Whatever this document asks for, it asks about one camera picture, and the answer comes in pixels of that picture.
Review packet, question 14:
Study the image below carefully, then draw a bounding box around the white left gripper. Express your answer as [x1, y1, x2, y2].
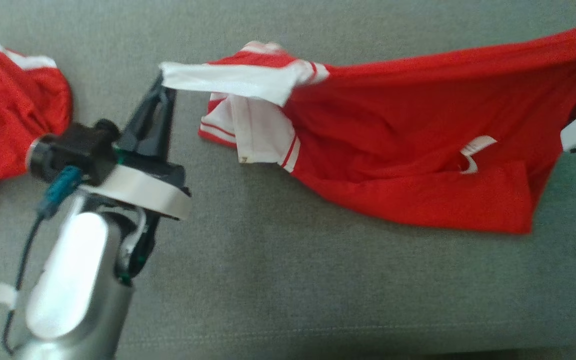
[80, 72, 192, 221]

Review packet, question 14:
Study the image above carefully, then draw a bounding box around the red jersey with numbers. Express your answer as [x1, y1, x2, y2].
[0, 41, 74, 233]

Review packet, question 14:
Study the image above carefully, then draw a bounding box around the large grey sofa chaise cushion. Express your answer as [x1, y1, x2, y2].
[0, 0, 576, 360]

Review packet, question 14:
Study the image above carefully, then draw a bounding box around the teal plug left camera cable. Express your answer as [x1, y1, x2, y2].
[1, 166, 85, 357]

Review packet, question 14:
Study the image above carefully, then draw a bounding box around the red t-shirt with white sleeves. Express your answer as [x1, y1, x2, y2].
[159, 20, 576, 236]

